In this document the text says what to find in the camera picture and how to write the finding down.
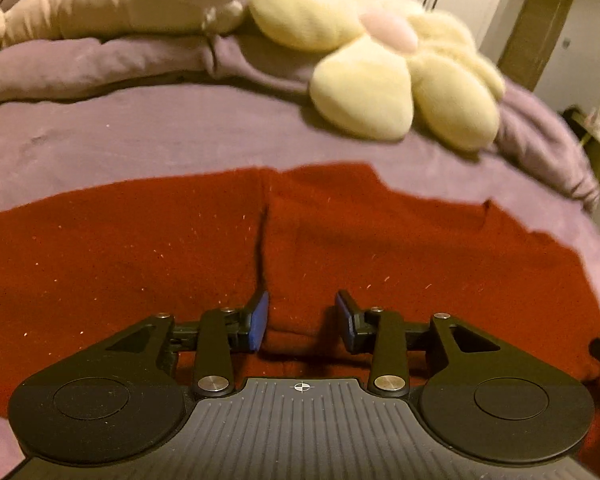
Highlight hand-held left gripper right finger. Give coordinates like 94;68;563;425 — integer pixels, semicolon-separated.
334;290;501;397

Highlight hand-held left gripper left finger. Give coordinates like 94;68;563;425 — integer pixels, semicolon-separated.
105;291;270;397

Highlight red knit garment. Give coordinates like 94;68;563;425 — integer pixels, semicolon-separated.
0;162;600;418

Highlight yellow side table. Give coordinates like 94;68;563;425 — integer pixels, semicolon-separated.
561;105;600;187

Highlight purple bed sheet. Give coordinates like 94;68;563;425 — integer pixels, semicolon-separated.
0;77;600;480

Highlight cream flower plush pillow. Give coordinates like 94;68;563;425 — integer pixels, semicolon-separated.
249;0;507;152

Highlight purple duvet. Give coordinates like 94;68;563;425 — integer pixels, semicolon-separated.
0;0;600;211

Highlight brown wooden door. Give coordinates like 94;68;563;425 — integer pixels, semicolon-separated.
497;0;579;93

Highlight beige long pillow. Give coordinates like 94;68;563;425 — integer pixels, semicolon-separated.
2;0;245;43

